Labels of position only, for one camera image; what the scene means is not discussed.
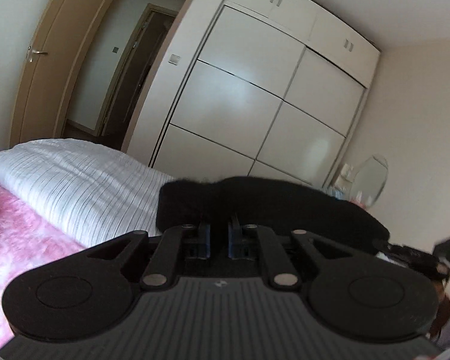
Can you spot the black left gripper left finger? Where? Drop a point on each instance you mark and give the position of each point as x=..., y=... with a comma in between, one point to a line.
x=197, y=242

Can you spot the white wardrobe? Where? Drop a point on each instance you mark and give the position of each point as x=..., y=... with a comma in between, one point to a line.
x=264, y=88

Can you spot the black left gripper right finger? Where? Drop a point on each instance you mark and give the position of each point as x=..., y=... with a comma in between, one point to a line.
x=242, y=241

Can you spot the wall light switch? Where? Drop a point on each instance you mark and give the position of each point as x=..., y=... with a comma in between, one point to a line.
x=174, y=59

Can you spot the black device with green light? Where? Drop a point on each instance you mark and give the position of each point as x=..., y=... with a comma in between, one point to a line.
x=441, y=251

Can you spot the brown wooden door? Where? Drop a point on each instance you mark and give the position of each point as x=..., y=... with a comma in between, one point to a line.
x=52, y=65

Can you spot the black garment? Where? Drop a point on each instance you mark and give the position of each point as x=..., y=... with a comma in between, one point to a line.
x=277, y=204

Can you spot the pink floral blanket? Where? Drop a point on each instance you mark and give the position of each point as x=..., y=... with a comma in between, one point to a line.
x=26, y=241

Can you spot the round glass side table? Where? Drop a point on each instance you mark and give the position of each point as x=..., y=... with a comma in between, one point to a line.
x=370, y=179

